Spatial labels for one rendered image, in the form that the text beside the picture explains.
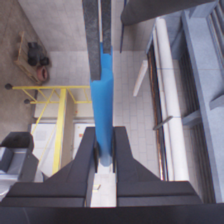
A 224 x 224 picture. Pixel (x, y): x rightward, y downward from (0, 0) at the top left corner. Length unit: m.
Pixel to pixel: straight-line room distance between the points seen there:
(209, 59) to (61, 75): 3.97
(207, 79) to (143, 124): 1.97
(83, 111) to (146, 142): 1.88
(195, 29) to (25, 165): 4.20
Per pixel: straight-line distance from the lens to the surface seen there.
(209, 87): 3.51
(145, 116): 4.53
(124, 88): 4.75
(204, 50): 3.97
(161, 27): 4.36
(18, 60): 3.99
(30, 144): 0.35
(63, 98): 3.10
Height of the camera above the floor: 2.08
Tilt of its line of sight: 1 degrees up
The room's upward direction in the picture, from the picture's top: 90 degrees clockwise
